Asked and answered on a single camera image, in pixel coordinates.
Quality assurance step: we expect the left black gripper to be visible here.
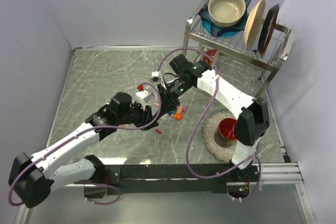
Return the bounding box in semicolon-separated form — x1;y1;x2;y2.
117;100;158;130

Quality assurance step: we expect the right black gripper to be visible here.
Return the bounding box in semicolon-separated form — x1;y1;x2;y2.
157;78;193;117

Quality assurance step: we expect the orange highlighter cap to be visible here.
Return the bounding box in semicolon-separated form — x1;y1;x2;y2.
174;114;182;120

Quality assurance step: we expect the steel dish rack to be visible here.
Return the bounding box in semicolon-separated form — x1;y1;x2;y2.
182;0;297;98

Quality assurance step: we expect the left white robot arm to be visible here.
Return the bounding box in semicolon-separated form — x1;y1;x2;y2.
7;90;163;208

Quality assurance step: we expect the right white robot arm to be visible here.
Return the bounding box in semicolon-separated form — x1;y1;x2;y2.
159;54;269;181

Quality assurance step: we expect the black base bar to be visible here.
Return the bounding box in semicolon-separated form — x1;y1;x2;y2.
84;164;259;194

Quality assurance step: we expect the red black mug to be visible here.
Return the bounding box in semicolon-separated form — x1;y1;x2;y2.
214;118;237;147

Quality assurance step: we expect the small red bowl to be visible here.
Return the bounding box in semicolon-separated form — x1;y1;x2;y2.
203;49;218;65

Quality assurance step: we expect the speckled grey plate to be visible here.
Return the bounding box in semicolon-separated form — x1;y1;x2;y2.
202;109;237;164

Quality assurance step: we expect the teal star shaped plate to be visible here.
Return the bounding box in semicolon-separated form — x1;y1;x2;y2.
198;0;251;38

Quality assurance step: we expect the beige ceramic bowl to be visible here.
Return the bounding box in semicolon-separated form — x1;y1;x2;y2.
208;0;246;28

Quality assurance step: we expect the beige plate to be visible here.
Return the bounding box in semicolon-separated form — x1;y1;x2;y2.
244;0;266;51

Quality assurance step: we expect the black plate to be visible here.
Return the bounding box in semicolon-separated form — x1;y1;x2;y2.
257;4;280;57

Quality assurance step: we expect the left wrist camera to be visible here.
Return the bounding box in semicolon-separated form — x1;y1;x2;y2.
135;84;154;104

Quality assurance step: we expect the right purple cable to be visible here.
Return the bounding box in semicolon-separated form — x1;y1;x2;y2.
156;47;263;201

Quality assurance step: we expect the purple cable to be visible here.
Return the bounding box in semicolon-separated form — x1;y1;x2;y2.
7;82;162;206
156;47;263;201

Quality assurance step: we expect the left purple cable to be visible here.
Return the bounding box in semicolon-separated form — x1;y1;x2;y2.
7;82;162;206

